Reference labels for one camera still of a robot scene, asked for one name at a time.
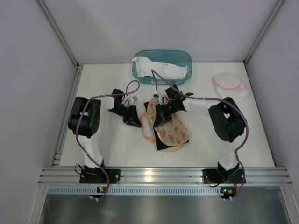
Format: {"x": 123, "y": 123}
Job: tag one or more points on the perforated cable duct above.
{"x": 140, "y": 190}

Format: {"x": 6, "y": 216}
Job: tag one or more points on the black bra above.
{"x": 166, "y": 135}

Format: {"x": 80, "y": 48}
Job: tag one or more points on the right aluminium corner post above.
{"x": 265, "y": 27}

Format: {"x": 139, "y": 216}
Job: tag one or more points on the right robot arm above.
{"x": 229, "y": 123}

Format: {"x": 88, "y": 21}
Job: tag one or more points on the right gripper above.
{"x": 162, "y": 114}

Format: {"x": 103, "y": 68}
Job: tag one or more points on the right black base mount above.
{"x": 216, "y": 176}

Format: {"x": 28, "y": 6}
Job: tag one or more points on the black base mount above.
{"x": 96, "y": 175}
{"x": 216, "y": 176}

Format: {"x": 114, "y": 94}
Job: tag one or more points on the white bra in bin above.
{"x": 166, "y": 70}

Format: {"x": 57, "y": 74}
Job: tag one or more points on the left aluminium corner post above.
{"x": 51, "y": 20}

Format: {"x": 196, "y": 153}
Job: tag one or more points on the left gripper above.
{"x": 128, "y": 112}

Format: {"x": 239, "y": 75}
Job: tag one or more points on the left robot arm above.
{"x": 84, "y": 121}

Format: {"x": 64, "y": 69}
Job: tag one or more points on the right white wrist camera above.
{"x": 161, "y": 99}

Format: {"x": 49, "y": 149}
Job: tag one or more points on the floral pink laundry bag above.
{"x": 147, "y": 120}

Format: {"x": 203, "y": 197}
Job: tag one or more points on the small white mesh laundry bag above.
{"x": 230, "y": 85}

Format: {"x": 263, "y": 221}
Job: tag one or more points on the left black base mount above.
{"x": 96, "y": 175}

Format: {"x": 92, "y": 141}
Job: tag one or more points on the aluminium front rail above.
{"x": 264, "y": 176}

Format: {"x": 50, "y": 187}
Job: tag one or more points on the teal plastic bin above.
{"x": 176, "y": 57}

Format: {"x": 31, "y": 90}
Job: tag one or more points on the aluminium corner post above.
{"x": 265, "y": 27}
{"x": 51, "y": 20}

